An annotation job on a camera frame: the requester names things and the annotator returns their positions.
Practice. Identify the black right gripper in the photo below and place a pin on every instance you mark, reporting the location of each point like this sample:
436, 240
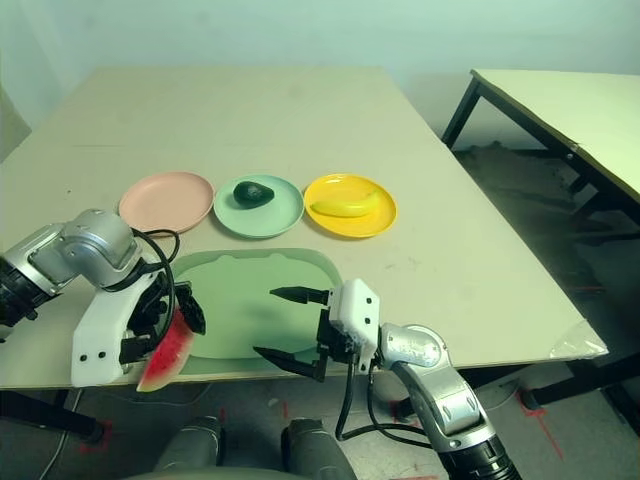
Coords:
335, 342

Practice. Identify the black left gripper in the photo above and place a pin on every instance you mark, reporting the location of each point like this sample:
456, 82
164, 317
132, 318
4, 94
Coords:
150, 312

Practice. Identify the red watermelon slice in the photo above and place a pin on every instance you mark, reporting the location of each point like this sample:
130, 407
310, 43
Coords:
167, 360

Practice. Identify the yellow banana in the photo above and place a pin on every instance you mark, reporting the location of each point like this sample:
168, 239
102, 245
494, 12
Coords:
345, 207

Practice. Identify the dark green avocado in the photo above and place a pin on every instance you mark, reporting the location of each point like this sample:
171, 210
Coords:
252, 194

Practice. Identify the green cutting mat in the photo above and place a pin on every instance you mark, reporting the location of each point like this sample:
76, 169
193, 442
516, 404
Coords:
240, 310

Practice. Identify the yellow plastic plate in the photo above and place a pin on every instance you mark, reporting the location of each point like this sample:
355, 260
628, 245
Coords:
350, 227

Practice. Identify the light green plastic plate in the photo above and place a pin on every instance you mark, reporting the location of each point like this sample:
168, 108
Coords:
260, 220

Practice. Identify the robot right leg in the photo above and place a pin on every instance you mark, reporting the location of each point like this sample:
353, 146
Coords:
315, 450

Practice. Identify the pink plastic plate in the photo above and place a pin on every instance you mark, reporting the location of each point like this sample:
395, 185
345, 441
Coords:
167, 200

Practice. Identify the clear plastic corner cover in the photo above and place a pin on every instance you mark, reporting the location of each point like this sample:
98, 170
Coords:
580, 342

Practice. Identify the beige side table black legs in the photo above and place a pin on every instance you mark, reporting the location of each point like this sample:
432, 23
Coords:
550, 115

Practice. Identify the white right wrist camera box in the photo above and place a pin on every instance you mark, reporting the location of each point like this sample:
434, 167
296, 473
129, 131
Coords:
357, 310

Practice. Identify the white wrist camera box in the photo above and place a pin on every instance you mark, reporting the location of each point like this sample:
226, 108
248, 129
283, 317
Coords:
357, 310
100, 330

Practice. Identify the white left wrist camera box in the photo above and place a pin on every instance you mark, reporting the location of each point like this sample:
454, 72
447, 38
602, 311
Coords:
100, 330

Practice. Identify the black metal table frame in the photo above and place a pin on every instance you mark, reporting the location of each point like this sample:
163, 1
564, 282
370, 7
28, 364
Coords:
50, 417

